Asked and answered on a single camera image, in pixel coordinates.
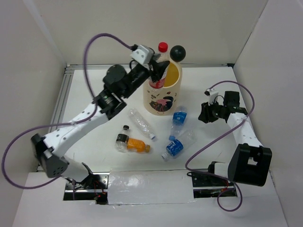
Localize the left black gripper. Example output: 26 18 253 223
121 53 169 99

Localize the red label water bottle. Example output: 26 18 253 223
149 42 169 90

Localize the black label small bottle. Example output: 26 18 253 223
115 125 130 152

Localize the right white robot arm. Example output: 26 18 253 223
198 89 272 186

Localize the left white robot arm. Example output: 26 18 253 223
31 58 169 189

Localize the cream bin with black ears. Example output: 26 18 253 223
143 42 186 116

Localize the blue label white cap bottle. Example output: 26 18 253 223
161 130 197 161

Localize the clear unlabeled plastic bottle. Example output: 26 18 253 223
128 108 156 140

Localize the orange juice bottle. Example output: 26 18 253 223
126 138 151 153

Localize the silver foil tape sheet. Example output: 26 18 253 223
107 170 195 205

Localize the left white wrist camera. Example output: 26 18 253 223
130 45 154 65

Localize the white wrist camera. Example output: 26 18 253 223
204 88 219 105
130 45 154 65

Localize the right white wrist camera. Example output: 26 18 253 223
204 88 219 105

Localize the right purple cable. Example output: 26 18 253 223
184 80 255 212

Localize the purple cable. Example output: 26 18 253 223
1 33 135 190
184 80 255 212

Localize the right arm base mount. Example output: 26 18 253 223
187 172 237 199

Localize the aluminium frame rail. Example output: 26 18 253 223
36 63 235 172

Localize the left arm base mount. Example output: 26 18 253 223
63 172 109 205

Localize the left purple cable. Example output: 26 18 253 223
1 33 135 190

